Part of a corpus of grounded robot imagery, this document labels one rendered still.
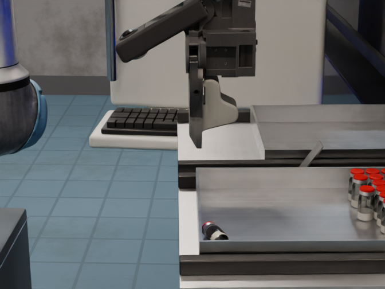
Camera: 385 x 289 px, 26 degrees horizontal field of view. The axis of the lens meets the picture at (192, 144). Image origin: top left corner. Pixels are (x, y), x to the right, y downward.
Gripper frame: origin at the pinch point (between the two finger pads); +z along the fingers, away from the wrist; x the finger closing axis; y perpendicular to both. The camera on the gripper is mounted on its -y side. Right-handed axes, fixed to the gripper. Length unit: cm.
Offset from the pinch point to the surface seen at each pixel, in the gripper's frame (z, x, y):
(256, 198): 15.0, 16.5, 9.8
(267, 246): 12.4, -5.2, 9.1
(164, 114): 20, 77, -4
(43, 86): 98, 396, -82
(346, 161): 13.2, 27.1, 25.2
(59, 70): 88, 396, -72
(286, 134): 15, 47, 18
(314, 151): 10.6, 24.6, 19.6
